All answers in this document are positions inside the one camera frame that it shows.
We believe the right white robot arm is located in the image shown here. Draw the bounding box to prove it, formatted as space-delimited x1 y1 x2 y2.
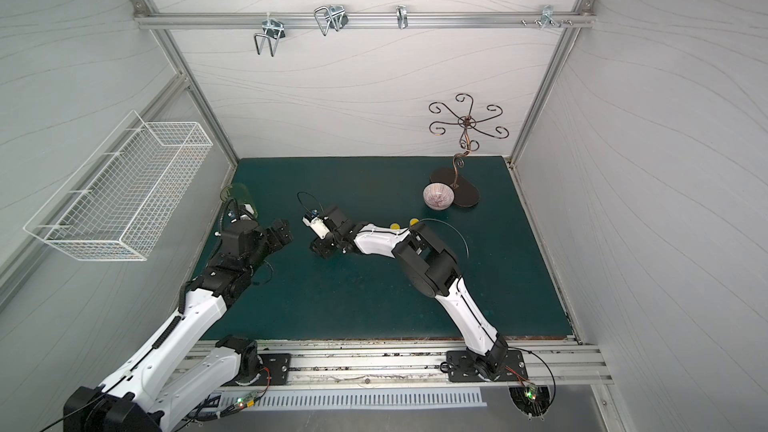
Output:
302 207 509 381

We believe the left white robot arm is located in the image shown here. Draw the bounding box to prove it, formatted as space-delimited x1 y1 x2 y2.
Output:
63 215 293 431

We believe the purple patterned bowl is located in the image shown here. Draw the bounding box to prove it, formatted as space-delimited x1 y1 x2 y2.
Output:
422 183 455 211

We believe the bronze scroll jewelry stand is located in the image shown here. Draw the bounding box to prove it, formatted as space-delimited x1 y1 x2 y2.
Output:
428 93 510 209

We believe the white vent strip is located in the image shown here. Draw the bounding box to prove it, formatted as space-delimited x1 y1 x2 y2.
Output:
245 387 487 412

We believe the double prong metal hook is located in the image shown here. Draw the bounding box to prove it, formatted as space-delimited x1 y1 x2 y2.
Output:
253 18 286 57

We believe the small metal clip hook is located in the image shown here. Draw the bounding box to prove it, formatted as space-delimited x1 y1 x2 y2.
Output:
395 5 408 30

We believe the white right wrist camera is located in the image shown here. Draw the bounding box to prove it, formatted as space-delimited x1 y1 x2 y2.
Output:
302 214 330 240

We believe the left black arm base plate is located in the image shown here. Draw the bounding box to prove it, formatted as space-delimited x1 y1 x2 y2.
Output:
233 353 292 387

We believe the white wire basket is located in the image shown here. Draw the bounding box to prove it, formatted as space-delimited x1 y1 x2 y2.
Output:
23 111 212 262

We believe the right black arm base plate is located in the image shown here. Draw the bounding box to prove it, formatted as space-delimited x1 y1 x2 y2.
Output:
438 350 529 383

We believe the aluminium top rail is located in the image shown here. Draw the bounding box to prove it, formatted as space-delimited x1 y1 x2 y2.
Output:
134 9 597 31

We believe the wire loop metal hook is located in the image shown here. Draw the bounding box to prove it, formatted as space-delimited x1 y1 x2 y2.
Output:
313 4 349 36

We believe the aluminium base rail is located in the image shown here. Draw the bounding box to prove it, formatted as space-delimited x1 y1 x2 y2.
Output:
173 338 614 391

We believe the metal bracket hook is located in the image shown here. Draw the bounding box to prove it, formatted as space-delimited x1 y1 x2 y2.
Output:
520 5 573 30

